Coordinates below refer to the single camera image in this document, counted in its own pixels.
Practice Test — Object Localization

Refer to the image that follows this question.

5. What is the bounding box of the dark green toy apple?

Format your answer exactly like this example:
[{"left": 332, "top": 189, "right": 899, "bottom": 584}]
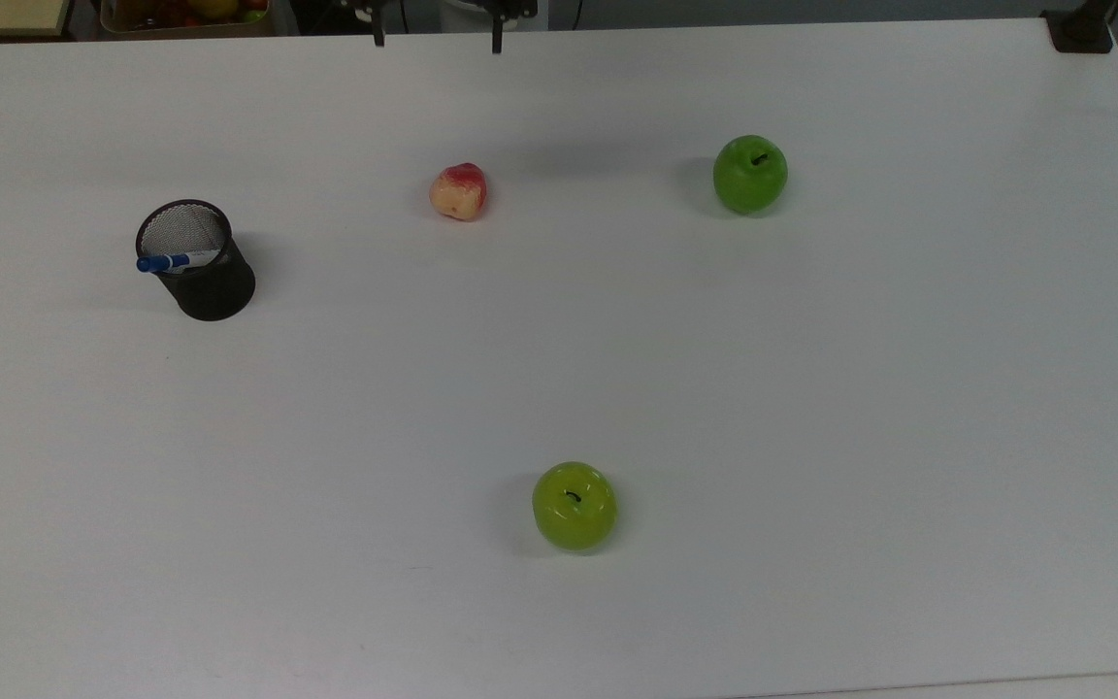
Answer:
[{"left": 712, "top": 134, "right": 789, "bottom": 216}]

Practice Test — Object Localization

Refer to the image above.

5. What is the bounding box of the red strawberry toy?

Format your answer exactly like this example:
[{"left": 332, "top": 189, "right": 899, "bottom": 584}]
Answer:
[{"left": 429, "top": 162, "right": 489, "bottom": 222}]

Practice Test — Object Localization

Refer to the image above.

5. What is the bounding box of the yellow-green toy apple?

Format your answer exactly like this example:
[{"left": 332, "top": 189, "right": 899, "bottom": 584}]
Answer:
[{"left": 532, "top": 461, "right": 618, "bottom": 552}]

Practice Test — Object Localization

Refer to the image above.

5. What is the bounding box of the blue and white marker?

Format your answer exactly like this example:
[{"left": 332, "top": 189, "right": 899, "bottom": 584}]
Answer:
[{"left": 136, "top": 250, "right": 222, "bottom": 274}]

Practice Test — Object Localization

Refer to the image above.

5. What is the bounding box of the black mesh pen cup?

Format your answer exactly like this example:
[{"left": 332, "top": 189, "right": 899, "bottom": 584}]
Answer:
[{"left": 135, "top": 199, "right": 257, "bottom": 322}]

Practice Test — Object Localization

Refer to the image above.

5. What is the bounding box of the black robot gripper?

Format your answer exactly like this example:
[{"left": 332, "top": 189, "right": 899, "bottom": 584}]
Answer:
[{"left": 331, "top": 0, "right": 539, "bottom": 55}]

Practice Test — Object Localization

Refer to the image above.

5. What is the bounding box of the clear box with fruits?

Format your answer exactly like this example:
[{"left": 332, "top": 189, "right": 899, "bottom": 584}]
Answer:
[{"left": 98, "top": 0, "right": 274, "bottom": 40}]

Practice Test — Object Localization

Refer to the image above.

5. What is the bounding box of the black stand base clamp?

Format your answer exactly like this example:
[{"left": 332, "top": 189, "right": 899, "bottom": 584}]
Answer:
[{"left": 1042, "top": 0, "right": 1118, "bottom": 54}]

